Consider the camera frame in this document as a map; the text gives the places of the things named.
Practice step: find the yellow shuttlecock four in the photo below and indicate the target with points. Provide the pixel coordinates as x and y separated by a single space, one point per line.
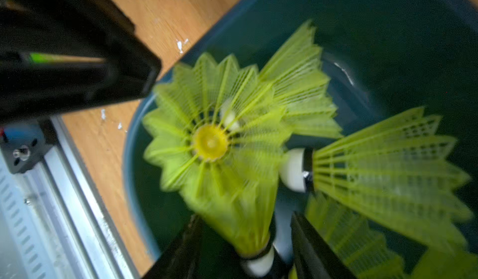
362 250

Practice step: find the yellow shuttlecock three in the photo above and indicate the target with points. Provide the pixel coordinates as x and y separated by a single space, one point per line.
434 264

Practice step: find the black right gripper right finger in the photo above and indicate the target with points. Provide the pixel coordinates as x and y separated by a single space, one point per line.
313 258

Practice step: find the yellow shuttlecock two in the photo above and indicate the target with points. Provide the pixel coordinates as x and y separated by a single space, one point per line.
300 85

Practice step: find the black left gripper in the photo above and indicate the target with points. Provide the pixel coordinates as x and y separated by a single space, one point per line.
59 56

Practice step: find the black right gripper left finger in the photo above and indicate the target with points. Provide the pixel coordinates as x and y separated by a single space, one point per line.
192 256

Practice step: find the yellow shuttlecock eight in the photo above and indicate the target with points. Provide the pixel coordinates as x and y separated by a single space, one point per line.
216 130

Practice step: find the yellow shuttlecock nine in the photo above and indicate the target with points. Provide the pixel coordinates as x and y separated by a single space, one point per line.
239 206

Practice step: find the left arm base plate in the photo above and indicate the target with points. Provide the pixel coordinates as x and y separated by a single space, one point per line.
24 144

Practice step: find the yellow shuttlecock one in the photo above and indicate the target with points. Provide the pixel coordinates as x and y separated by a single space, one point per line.
395 173

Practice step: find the teal plastic storage tray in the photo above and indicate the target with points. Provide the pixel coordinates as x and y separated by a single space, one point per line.
383 57

